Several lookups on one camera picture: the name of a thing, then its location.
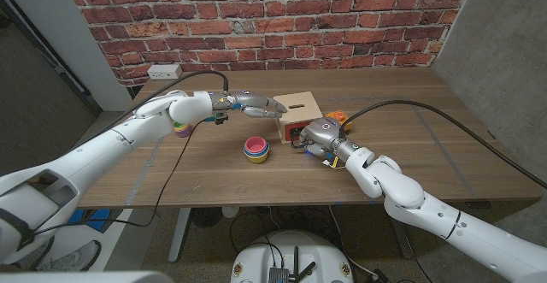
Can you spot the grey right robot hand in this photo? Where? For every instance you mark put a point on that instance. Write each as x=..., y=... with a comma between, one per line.
x=322, y=131

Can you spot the dark table leg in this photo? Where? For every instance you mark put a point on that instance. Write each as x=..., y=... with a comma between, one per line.
x=401, y=240

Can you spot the black round floor base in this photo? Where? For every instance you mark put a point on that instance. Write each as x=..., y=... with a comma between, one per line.
x=206, y=216

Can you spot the white robot torso base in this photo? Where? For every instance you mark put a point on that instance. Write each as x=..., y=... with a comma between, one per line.
x=256, y=261

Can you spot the light wooden slotted box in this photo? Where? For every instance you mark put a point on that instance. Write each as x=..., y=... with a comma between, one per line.
x=305, y=113

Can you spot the white sneaker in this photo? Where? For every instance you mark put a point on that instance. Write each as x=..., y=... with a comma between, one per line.
x=68, y=259

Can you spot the blue floor pad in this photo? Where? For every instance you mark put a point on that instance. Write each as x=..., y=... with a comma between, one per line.
x=98, y=219

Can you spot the blue nesting cup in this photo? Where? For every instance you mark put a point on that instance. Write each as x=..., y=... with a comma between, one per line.
x=256, y=156

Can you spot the yellow nesting cup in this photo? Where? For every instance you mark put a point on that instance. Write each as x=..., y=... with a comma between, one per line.
x=256, y=160

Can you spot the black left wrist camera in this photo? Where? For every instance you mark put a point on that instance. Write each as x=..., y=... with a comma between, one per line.
x=220, y=118

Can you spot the red brick printed backdrop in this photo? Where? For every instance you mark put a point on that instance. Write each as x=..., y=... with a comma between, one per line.
x=278, y=18

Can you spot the orange emergency stop button box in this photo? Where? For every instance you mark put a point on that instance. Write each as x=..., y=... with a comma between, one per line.
x=339, y=115

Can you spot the white table leg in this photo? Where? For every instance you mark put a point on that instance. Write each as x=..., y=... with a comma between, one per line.
x=179, y=231

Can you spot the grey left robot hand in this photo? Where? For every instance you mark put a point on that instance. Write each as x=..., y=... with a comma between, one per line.
x=248, y=100

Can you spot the grey computer module with antennas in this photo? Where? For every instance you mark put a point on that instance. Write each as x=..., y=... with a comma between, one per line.
x=280, y=274

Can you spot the pink nesting cup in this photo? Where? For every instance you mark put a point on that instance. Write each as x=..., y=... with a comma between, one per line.
x=255, y=146

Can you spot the white power outlet strip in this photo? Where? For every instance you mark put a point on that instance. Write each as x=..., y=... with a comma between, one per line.
x=164, y=72

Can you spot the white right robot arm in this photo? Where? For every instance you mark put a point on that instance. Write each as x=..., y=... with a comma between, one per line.
x=401, y=189

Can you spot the white robot head rim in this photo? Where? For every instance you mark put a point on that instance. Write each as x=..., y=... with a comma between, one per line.
x=85, y=278

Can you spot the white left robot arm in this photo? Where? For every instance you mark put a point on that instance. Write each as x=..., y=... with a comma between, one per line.
x=107, y=146

